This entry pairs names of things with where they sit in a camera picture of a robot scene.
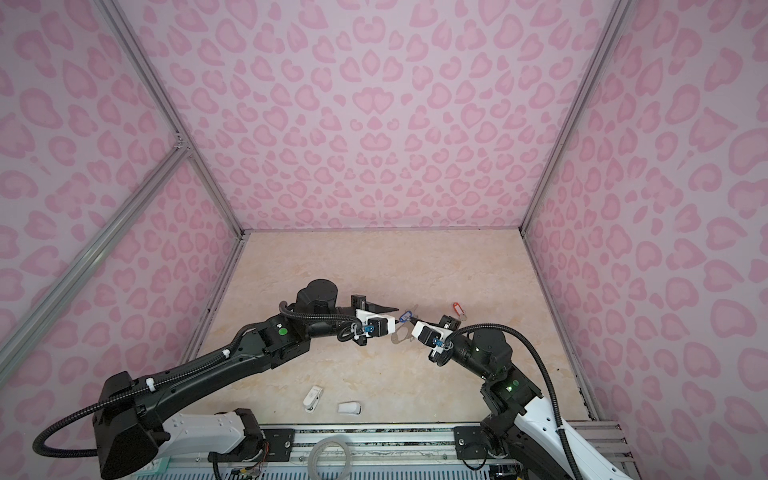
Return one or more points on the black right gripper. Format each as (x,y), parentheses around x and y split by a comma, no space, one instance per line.
(451,325)

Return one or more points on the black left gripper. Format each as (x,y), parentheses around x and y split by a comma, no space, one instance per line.
(362,304)

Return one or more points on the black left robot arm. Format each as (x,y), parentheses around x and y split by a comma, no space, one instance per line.
(129,430)

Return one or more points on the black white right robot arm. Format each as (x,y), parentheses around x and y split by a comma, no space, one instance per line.
(524,421)

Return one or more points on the key with red tag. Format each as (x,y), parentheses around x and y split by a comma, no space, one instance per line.
(460,312)

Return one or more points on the white rounded plastic piece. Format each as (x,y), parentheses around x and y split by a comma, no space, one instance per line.
(353,408)

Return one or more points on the white clip device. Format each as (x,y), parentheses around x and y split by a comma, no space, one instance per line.
(311,399)

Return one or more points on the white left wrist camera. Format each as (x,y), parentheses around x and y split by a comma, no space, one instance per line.
(376,325)

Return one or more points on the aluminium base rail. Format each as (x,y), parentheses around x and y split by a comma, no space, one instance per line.
(369,451)

